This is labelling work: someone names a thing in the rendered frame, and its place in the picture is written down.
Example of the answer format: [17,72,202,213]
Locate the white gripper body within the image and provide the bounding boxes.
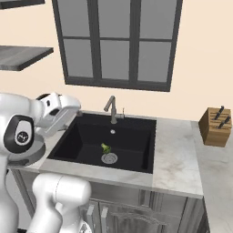
[35,94,83,138]

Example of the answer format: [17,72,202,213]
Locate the green broccoli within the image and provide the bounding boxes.
[100,142,112,155]

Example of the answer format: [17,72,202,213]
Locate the silver sink drain strainer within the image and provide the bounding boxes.
[100,152,119,166]

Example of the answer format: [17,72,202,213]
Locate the black sink basin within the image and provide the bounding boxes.
[46,112,157,175]

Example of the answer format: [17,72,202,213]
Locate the grey metal tap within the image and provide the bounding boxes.
[103,95,118,125]

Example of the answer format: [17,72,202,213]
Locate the grey tap lever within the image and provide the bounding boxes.
[116,106,127,120]

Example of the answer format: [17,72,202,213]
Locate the dark grey framed window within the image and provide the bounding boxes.
[51,0,184,93]

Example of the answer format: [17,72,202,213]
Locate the grey false drawer front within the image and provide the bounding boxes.
[89,181,189,210]

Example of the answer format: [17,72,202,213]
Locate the wooden knife block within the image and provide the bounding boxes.
[198,106,233,148]

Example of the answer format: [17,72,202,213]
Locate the dark grey wall shelf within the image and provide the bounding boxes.
[0,45,55,73]
[0,0,46,10]

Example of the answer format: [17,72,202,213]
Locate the silver cupboard handle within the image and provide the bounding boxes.
[100,207,109,226]
[86,205,96,226]

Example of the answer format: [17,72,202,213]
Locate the black knife handle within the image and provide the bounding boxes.
[214,105,226,121]
[218,116,232,130]

